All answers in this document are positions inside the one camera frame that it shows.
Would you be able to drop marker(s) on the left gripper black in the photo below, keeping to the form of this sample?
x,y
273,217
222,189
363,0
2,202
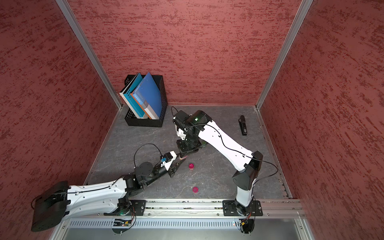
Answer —
x,y
173,169

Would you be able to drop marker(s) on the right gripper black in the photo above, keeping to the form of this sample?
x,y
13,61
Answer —
x,y
185,149

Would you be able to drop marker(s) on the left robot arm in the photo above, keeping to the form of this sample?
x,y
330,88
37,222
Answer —
x,y
62,201

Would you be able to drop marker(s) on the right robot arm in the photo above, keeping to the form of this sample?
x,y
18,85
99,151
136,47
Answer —
x,y
197,130

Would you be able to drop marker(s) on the black stapler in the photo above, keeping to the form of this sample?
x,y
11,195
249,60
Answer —
x,y
243,127

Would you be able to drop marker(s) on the black mesh file holder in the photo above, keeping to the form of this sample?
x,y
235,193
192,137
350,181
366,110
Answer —
x,y
133,121

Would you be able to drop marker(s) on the blue book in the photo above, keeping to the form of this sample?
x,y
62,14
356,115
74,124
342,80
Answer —
x,y
148,95

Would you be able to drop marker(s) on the orange spine book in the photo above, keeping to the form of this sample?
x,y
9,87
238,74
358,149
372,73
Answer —
x,y
139,112

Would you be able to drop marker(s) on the teal book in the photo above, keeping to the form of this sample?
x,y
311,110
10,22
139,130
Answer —
x,y
126,93

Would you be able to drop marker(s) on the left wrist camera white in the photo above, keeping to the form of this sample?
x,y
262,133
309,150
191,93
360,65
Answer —
x,y
168,159

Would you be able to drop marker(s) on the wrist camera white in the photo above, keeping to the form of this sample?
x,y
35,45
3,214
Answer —
x,y
180,133
168,159

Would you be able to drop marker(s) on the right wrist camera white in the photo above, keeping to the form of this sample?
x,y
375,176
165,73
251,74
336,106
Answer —
x,y
180,133

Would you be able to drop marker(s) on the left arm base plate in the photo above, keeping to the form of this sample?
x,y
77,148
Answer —
x,y
135,208

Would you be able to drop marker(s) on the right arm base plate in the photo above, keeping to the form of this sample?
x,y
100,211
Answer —
x,y
235,209

